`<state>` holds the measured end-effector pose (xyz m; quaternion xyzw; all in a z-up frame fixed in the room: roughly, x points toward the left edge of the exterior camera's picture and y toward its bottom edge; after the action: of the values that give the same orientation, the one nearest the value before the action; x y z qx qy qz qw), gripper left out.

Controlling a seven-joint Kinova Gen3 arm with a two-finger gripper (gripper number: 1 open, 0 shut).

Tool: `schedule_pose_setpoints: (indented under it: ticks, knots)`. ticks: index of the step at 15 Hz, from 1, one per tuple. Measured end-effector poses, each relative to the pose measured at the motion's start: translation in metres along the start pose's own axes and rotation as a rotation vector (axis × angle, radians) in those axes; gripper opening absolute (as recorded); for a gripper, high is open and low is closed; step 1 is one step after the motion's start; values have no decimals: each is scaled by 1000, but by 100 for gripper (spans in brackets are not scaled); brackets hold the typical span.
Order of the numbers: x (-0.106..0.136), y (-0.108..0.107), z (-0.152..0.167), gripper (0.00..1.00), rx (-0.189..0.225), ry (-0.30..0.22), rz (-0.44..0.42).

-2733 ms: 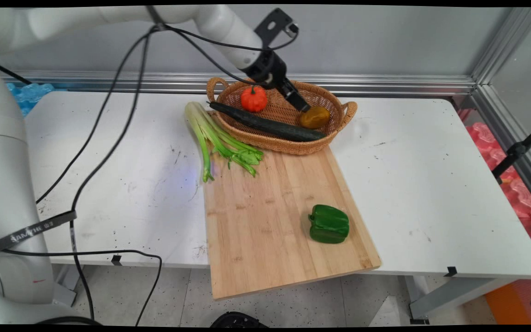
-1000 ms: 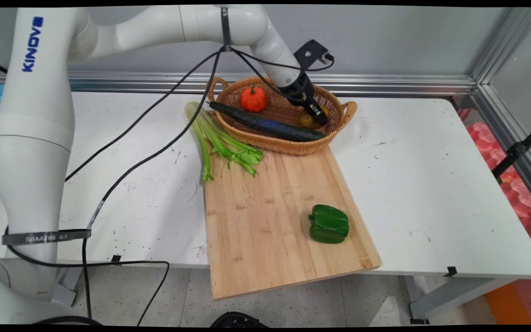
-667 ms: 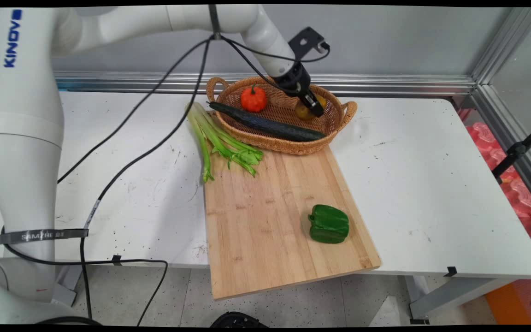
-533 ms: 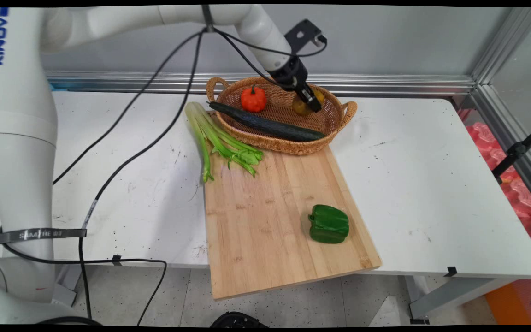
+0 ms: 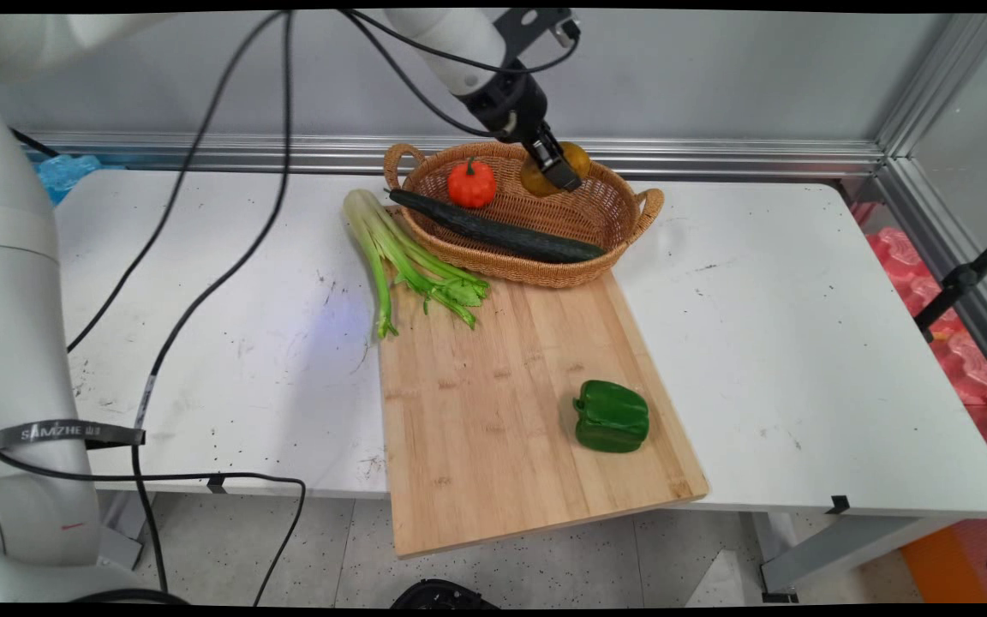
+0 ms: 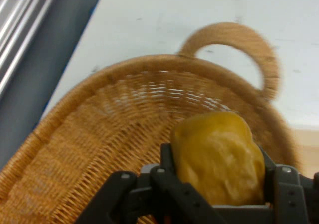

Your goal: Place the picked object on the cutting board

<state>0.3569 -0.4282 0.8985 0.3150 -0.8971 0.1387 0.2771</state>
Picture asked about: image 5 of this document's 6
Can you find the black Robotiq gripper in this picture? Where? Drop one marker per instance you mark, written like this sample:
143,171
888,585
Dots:
506,107

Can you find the yellow-brown toy potato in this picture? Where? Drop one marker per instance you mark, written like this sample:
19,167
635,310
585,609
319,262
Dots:
536,178

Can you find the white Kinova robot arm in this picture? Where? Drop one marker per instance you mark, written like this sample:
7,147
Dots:
18,300

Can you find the woven wicker basket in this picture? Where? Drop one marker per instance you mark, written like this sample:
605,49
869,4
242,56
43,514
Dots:
596,214

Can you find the orange toy pumpkin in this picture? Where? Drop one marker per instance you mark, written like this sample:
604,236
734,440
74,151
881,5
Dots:
471,184

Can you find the dark green cucumber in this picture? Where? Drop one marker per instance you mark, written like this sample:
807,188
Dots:
493,230

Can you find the green celery bunch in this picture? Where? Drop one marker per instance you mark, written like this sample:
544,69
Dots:
399,253

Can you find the bamboo cutting board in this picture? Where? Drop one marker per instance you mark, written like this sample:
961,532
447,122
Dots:
502,403

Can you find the green bell pepper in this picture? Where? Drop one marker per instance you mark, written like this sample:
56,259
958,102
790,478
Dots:
612,417

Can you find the black tripod stand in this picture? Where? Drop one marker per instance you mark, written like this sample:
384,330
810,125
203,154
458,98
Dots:
960,278

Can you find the pink foam padding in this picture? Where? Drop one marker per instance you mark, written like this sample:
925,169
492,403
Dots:
956,351

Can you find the black tape marker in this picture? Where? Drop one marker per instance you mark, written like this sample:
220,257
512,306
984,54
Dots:
839,505
217,484

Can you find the black round floor object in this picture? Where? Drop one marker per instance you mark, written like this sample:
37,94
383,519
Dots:
442,595

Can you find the grey table leg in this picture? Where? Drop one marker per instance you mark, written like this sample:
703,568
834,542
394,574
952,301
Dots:
836,553
121,531

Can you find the blue foam padding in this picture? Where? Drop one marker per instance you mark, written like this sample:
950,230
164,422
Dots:
69,176

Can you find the orange floor object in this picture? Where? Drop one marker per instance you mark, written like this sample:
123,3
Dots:
943,566

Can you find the horizontal aluminium frame rail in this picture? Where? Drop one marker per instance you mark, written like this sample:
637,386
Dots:
673,156

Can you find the angled aluminium frame rail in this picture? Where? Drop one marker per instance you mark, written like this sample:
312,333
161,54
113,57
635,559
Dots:
939,171

